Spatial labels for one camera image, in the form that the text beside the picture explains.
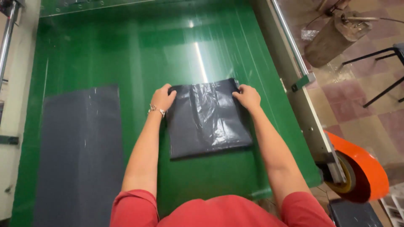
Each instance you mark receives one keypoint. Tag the wooden log block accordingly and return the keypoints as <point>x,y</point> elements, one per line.
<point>334,39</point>

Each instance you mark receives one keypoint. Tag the person's right fingers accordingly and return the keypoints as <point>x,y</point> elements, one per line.
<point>239,90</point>

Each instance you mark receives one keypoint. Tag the green conveyor belt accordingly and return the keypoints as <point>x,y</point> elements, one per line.
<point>157,63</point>

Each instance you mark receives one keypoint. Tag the stack of black plastic bags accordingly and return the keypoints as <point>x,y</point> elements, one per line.
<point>208,119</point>

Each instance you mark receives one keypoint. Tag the chrome side rail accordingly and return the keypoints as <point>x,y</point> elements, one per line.
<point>290,37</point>
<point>7,34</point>

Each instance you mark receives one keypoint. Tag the beige machine frame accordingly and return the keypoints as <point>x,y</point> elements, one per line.
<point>14,119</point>
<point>303,104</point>

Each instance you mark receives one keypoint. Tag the black flat box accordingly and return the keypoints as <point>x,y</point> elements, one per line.
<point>355,213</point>

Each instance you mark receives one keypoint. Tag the person's left fingers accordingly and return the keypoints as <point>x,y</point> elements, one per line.
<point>169,88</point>

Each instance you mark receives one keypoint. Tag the orange wheel guard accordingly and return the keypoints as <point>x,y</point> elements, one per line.
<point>363,167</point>

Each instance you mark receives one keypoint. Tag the long black plastic sheet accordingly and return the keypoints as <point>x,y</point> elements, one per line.
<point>79,157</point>

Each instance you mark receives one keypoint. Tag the person's red shirt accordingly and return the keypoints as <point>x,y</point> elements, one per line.
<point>217,211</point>

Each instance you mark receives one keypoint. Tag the person's right hand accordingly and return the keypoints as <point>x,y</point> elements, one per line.
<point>249,97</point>

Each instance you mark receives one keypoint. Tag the person's left hand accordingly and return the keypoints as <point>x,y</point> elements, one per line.
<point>162,98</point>

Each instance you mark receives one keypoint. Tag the black metal stool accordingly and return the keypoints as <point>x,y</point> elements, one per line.
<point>378,72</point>

